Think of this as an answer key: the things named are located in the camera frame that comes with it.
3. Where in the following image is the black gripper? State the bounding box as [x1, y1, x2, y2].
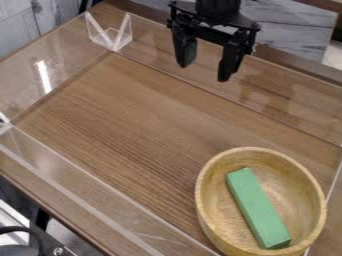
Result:
[167, 0, 261, 82]

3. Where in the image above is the green rectangular block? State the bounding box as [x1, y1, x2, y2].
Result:
[226, 168, 293, 250]

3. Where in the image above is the light wooden bowl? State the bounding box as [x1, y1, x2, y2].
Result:
[194, 147, 328, 256]

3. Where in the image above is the black metal table leg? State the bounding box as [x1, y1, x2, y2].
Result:
[30, 208, 78, 256]

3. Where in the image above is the clear acrylic corner bracket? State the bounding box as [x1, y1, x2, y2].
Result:
[84, 12, 133, 52]

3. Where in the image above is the black cable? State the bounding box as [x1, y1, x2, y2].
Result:
[0, 225, 46, 256]

